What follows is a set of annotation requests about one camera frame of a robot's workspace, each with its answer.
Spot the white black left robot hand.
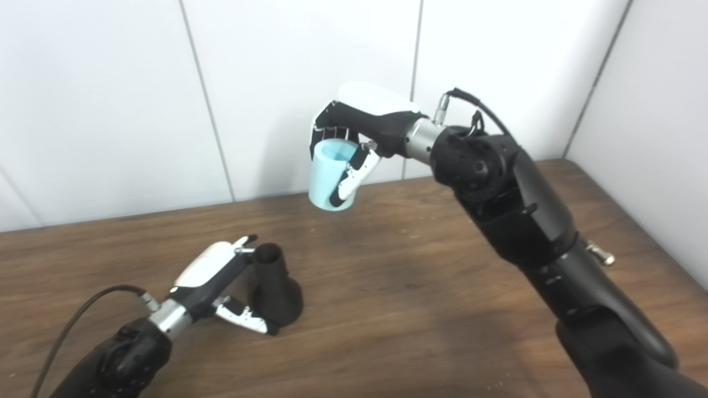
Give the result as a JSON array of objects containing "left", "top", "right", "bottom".
[{"left": 166, "top": 234, "right": 280, "bottom": 336}]

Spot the light blue cup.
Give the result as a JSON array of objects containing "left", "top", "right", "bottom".
[{"left": 308, "top": 139, "right": 363, "bottom": 211}]

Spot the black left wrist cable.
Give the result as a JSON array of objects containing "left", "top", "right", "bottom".
[{"left": 30, "top": 285, "right": 161, "bottom": 398}]

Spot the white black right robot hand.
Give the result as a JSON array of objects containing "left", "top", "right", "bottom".
[{"left": 308, "top": 82, "right": 429, "bottom": 208}]

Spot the black funnel-shaped nozzle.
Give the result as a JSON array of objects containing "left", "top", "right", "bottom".
[{"left": 249, "top": 243, "right": 304, "bottom": 332}]

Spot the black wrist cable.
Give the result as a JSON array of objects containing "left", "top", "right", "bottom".
[
  {"left": 30, "top": 285, "right": 161, "bottom": 398},
  {"left": 433, "top": 87, "right": 518, "bottom": 142}
]

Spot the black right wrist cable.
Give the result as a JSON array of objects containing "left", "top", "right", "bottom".
[{"left": 433, "top": 87, "right": 518, "bottom": 142}]

